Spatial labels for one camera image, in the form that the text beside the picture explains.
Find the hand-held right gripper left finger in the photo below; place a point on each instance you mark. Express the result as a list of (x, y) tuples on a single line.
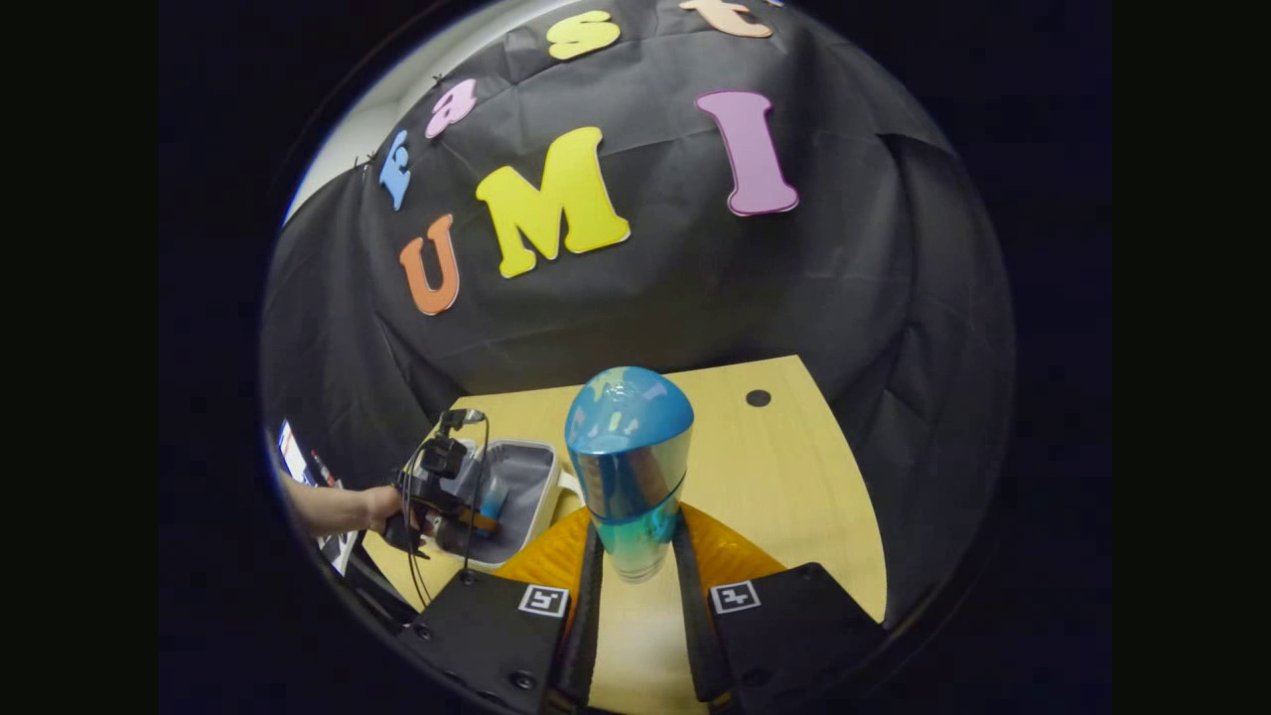
[(581, 645)]

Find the blue green toner bottle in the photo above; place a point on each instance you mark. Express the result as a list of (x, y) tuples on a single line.
[(631, 467)]

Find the light blue cream tube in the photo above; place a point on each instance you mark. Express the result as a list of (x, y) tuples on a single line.
[(494, 497)]

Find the row of black cloth clips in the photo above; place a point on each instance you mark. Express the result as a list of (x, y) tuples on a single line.
[(437, 77)]

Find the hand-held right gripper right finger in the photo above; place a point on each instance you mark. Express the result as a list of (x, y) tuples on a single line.
[(700, 636)]

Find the white suitcase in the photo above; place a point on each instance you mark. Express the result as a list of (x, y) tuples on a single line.
[(531, 467)]

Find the black backdrop cloth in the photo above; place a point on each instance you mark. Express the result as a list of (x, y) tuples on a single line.
[(695, 288)]

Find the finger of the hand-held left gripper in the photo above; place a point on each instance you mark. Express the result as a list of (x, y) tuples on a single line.
[(482, 521)]

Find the red capped bottle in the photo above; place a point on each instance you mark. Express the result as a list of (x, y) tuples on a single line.
[(323, 467)]

